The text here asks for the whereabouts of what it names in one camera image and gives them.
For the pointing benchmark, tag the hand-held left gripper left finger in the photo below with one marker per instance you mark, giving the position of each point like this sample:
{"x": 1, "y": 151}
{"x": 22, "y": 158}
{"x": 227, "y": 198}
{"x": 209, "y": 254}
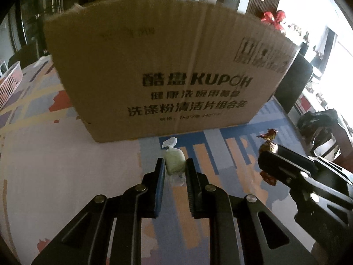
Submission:
{"x": 159, "y": 188}

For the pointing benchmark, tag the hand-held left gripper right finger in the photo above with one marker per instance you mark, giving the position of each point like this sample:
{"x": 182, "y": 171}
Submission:
{"x": 190, "y": 188}

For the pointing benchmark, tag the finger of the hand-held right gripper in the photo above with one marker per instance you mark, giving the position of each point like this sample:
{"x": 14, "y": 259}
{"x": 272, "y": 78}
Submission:
{"x": 325, "y": 168}
{"x": 275, "y": 165}

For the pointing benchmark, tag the brown gold candy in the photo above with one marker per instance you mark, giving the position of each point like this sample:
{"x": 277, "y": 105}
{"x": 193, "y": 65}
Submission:
{"x": 269, "y": 139}

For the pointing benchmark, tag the light green candy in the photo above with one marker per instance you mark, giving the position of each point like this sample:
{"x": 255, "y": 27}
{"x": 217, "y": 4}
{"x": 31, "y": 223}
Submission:
{"x": 174, "y": 162}

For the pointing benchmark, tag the cardboard box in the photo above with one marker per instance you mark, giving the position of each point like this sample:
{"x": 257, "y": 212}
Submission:
{"x": 165, "y": 60}

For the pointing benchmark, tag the black bag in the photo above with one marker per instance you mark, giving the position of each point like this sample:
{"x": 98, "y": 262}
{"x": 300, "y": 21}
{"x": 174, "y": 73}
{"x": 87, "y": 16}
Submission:
{"x": 317, "y": 127}

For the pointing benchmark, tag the dark dining chair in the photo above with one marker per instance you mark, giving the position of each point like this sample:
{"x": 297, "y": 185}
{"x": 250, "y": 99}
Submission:
{"x": 26, "y": 55}
{"x": 296, "y": 80}

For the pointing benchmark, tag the red flower ornament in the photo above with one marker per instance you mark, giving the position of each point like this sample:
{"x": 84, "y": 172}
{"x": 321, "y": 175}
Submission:
{"x": 273, "y": 18}

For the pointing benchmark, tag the pink plastic basket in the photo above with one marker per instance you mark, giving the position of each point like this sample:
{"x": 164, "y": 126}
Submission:
{"x": 9, "y": 84}

